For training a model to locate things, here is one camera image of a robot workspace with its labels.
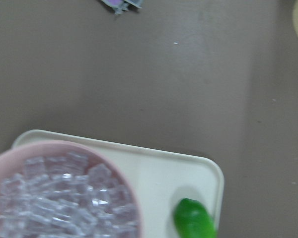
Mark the grey folded cloth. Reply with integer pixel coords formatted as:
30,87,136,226
101,0,143,15

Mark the pile of clear ice cubes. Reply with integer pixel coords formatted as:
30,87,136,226
0,152,141,238

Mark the pink bowl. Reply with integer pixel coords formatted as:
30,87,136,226
0,140,144,238

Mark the cream rectangular tray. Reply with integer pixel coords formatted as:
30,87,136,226
12,129,224,238

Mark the green lime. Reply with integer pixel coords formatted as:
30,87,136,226
173,198,217,238

